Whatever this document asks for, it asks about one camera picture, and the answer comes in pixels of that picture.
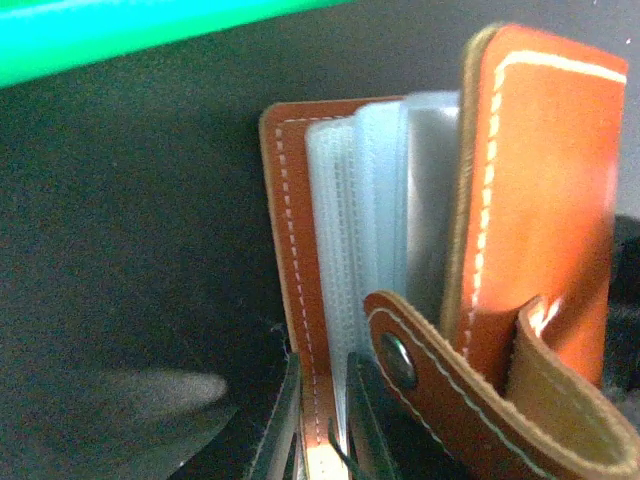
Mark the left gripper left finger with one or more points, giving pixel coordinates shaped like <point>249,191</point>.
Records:
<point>272,451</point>

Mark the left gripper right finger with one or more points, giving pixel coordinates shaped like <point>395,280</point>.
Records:
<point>384,441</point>

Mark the brown leather card holder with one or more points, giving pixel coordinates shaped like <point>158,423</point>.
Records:
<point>463,241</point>

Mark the green bin middle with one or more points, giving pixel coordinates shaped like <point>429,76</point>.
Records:
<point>41,38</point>

